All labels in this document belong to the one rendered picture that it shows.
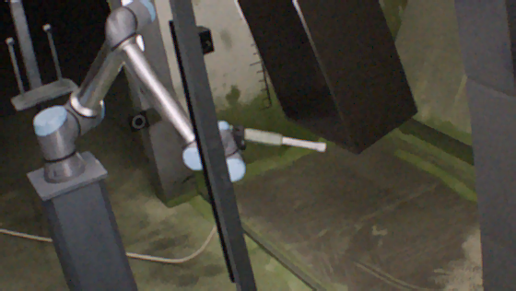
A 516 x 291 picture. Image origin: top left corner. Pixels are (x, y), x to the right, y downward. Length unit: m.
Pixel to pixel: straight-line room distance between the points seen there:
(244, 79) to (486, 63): 2.98
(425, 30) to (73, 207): 2.21
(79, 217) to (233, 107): 1.32
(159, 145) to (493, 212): 2.85
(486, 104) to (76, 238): 2.27
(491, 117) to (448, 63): 2.83
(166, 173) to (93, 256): 1.01
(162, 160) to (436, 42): 1.55
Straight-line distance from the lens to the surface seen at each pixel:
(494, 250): 2.10
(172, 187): 4.74
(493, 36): 1.82
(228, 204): 2.64
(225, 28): 4.64
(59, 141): 3.71
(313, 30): 3.58
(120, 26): 3.34
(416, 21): 5.04
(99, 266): 3.87
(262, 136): 3.76
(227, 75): 4.69
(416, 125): 4.84
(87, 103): 3.75
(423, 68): 4.89
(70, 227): 3.77
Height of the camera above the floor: 2.04
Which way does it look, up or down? 23 degrees down
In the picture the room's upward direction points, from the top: 12 degrees counter-clockwise
